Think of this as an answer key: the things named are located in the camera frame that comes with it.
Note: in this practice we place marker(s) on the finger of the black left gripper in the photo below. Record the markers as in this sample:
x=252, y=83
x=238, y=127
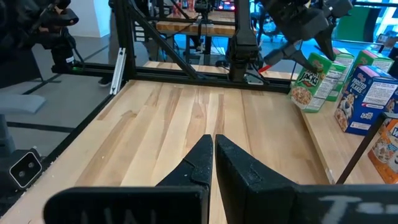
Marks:
x=303, y=59
x=326, y=42

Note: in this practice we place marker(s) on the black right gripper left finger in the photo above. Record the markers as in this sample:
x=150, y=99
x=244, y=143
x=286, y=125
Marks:
x=186, y=202

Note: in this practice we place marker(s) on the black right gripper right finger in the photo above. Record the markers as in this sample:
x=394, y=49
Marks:
x=264, y=202

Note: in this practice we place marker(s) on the orange Mini Wheats cereal box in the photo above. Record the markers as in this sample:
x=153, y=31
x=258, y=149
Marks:
x=385, y=149

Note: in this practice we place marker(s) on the green panel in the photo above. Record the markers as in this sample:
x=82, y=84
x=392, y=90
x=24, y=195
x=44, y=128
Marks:
x=351, y=23

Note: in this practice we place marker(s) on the red plastic object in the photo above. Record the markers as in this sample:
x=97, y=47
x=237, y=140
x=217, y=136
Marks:
x=264, y=68

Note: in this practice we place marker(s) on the wooden background table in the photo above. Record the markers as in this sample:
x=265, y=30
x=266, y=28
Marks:
x=196, y=28

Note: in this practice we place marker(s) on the silver aluminium bar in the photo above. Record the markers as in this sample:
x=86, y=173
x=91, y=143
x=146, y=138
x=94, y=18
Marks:
x=118, y=71

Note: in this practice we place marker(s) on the black metal shelf end frame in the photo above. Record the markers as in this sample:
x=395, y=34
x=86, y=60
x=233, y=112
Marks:
x=357, y=149

